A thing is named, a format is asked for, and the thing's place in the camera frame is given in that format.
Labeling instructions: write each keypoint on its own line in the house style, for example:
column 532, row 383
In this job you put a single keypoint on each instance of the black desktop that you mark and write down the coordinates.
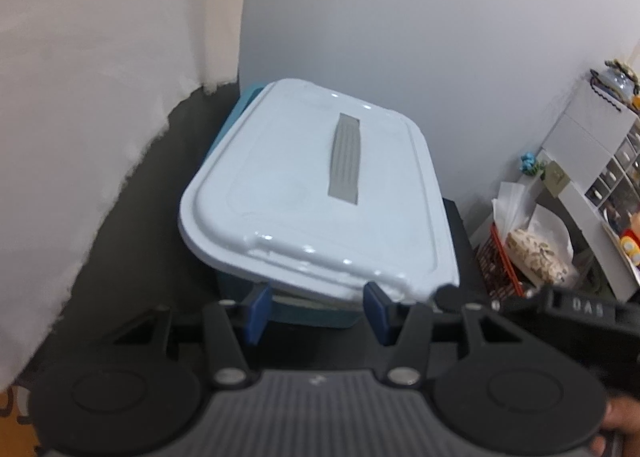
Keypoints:
column 460, row 237

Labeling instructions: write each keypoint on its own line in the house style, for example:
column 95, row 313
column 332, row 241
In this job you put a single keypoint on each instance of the yellow red toy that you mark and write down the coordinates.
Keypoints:
column 631, row 242

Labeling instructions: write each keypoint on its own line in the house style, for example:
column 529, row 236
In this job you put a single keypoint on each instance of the white storage box lid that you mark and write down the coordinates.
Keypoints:
column 280, row 187

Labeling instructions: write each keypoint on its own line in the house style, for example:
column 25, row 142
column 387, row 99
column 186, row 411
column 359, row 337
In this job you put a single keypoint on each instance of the small blue green toy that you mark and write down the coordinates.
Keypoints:
column 530, row 163

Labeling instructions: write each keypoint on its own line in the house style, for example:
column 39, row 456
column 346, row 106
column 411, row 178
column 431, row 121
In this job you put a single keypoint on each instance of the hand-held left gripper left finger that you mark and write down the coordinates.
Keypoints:
column 258, row 317

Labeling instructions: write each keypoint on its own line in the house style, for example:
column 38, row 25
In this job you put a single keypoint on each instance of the clear snack bag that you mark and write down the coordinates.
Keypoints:
column 537, row 257

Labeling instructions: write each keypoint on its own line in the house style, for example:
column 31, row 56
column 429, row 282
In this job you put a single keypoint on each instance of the white paper wall covering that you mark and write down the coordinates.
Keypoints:
column 100, row 112

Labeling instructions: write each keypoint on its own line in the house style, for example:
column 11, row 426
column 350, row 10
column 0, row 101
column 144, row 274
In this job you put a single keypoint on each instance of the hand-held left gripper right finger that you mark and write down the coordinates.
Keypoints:
column 376, row 312

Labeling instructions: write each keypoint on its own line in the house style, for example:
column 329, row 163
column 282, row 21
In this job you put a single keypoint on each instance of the person's right hand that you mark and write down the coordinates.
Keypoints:
column 624, row 416

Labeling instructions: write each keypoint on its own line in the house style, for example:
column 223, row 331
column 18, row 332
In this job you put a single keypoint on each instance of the blue plastic storage box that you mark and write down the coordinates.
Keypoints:
column 325, row 318

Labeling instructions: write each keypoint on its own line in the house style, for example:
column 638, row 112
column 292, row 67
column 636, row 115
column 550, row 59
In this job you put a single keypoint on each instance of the small green card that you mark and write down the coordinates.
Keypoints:
column 556, row 179

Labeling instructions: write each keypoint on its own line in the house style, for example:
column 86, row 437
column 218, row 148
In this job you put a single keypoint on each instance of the decorative teapot ornament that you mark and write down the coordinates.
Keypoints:
column 617, row 79

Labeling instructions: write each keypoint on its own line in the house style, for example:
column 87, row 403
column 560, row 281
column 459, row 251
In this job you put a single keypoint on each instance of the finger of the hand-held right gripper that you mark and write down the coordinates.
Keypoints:
column 457, row 298

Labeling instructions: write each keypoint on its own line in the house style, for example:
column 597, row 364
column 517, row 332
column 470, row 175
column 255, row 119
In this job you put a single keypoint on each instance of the white cubby shelf organizer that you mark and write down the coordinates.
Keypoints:
column 590, row 147

